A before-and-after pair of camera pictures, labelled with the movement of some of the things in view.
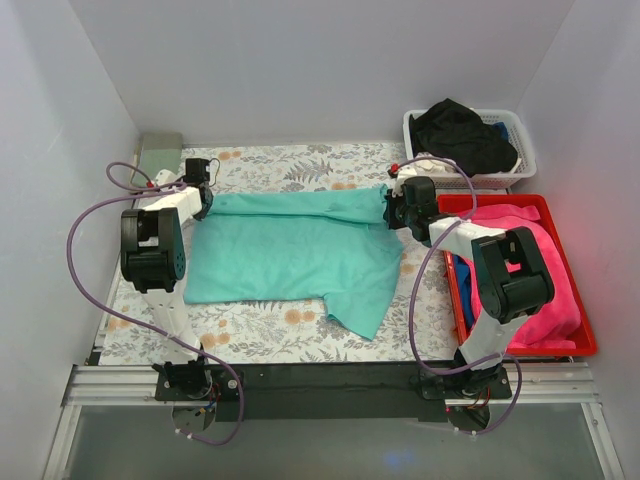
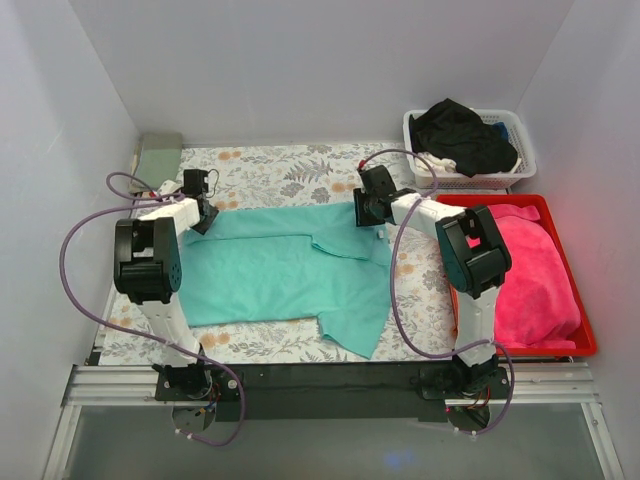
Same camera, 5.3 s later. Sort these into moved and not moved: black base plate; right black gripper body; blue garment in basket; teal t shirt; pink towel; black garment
Moved: right black gripper body; teal t shirt
Not moved: pink towel; black garment; blue garment in basket; black base plate
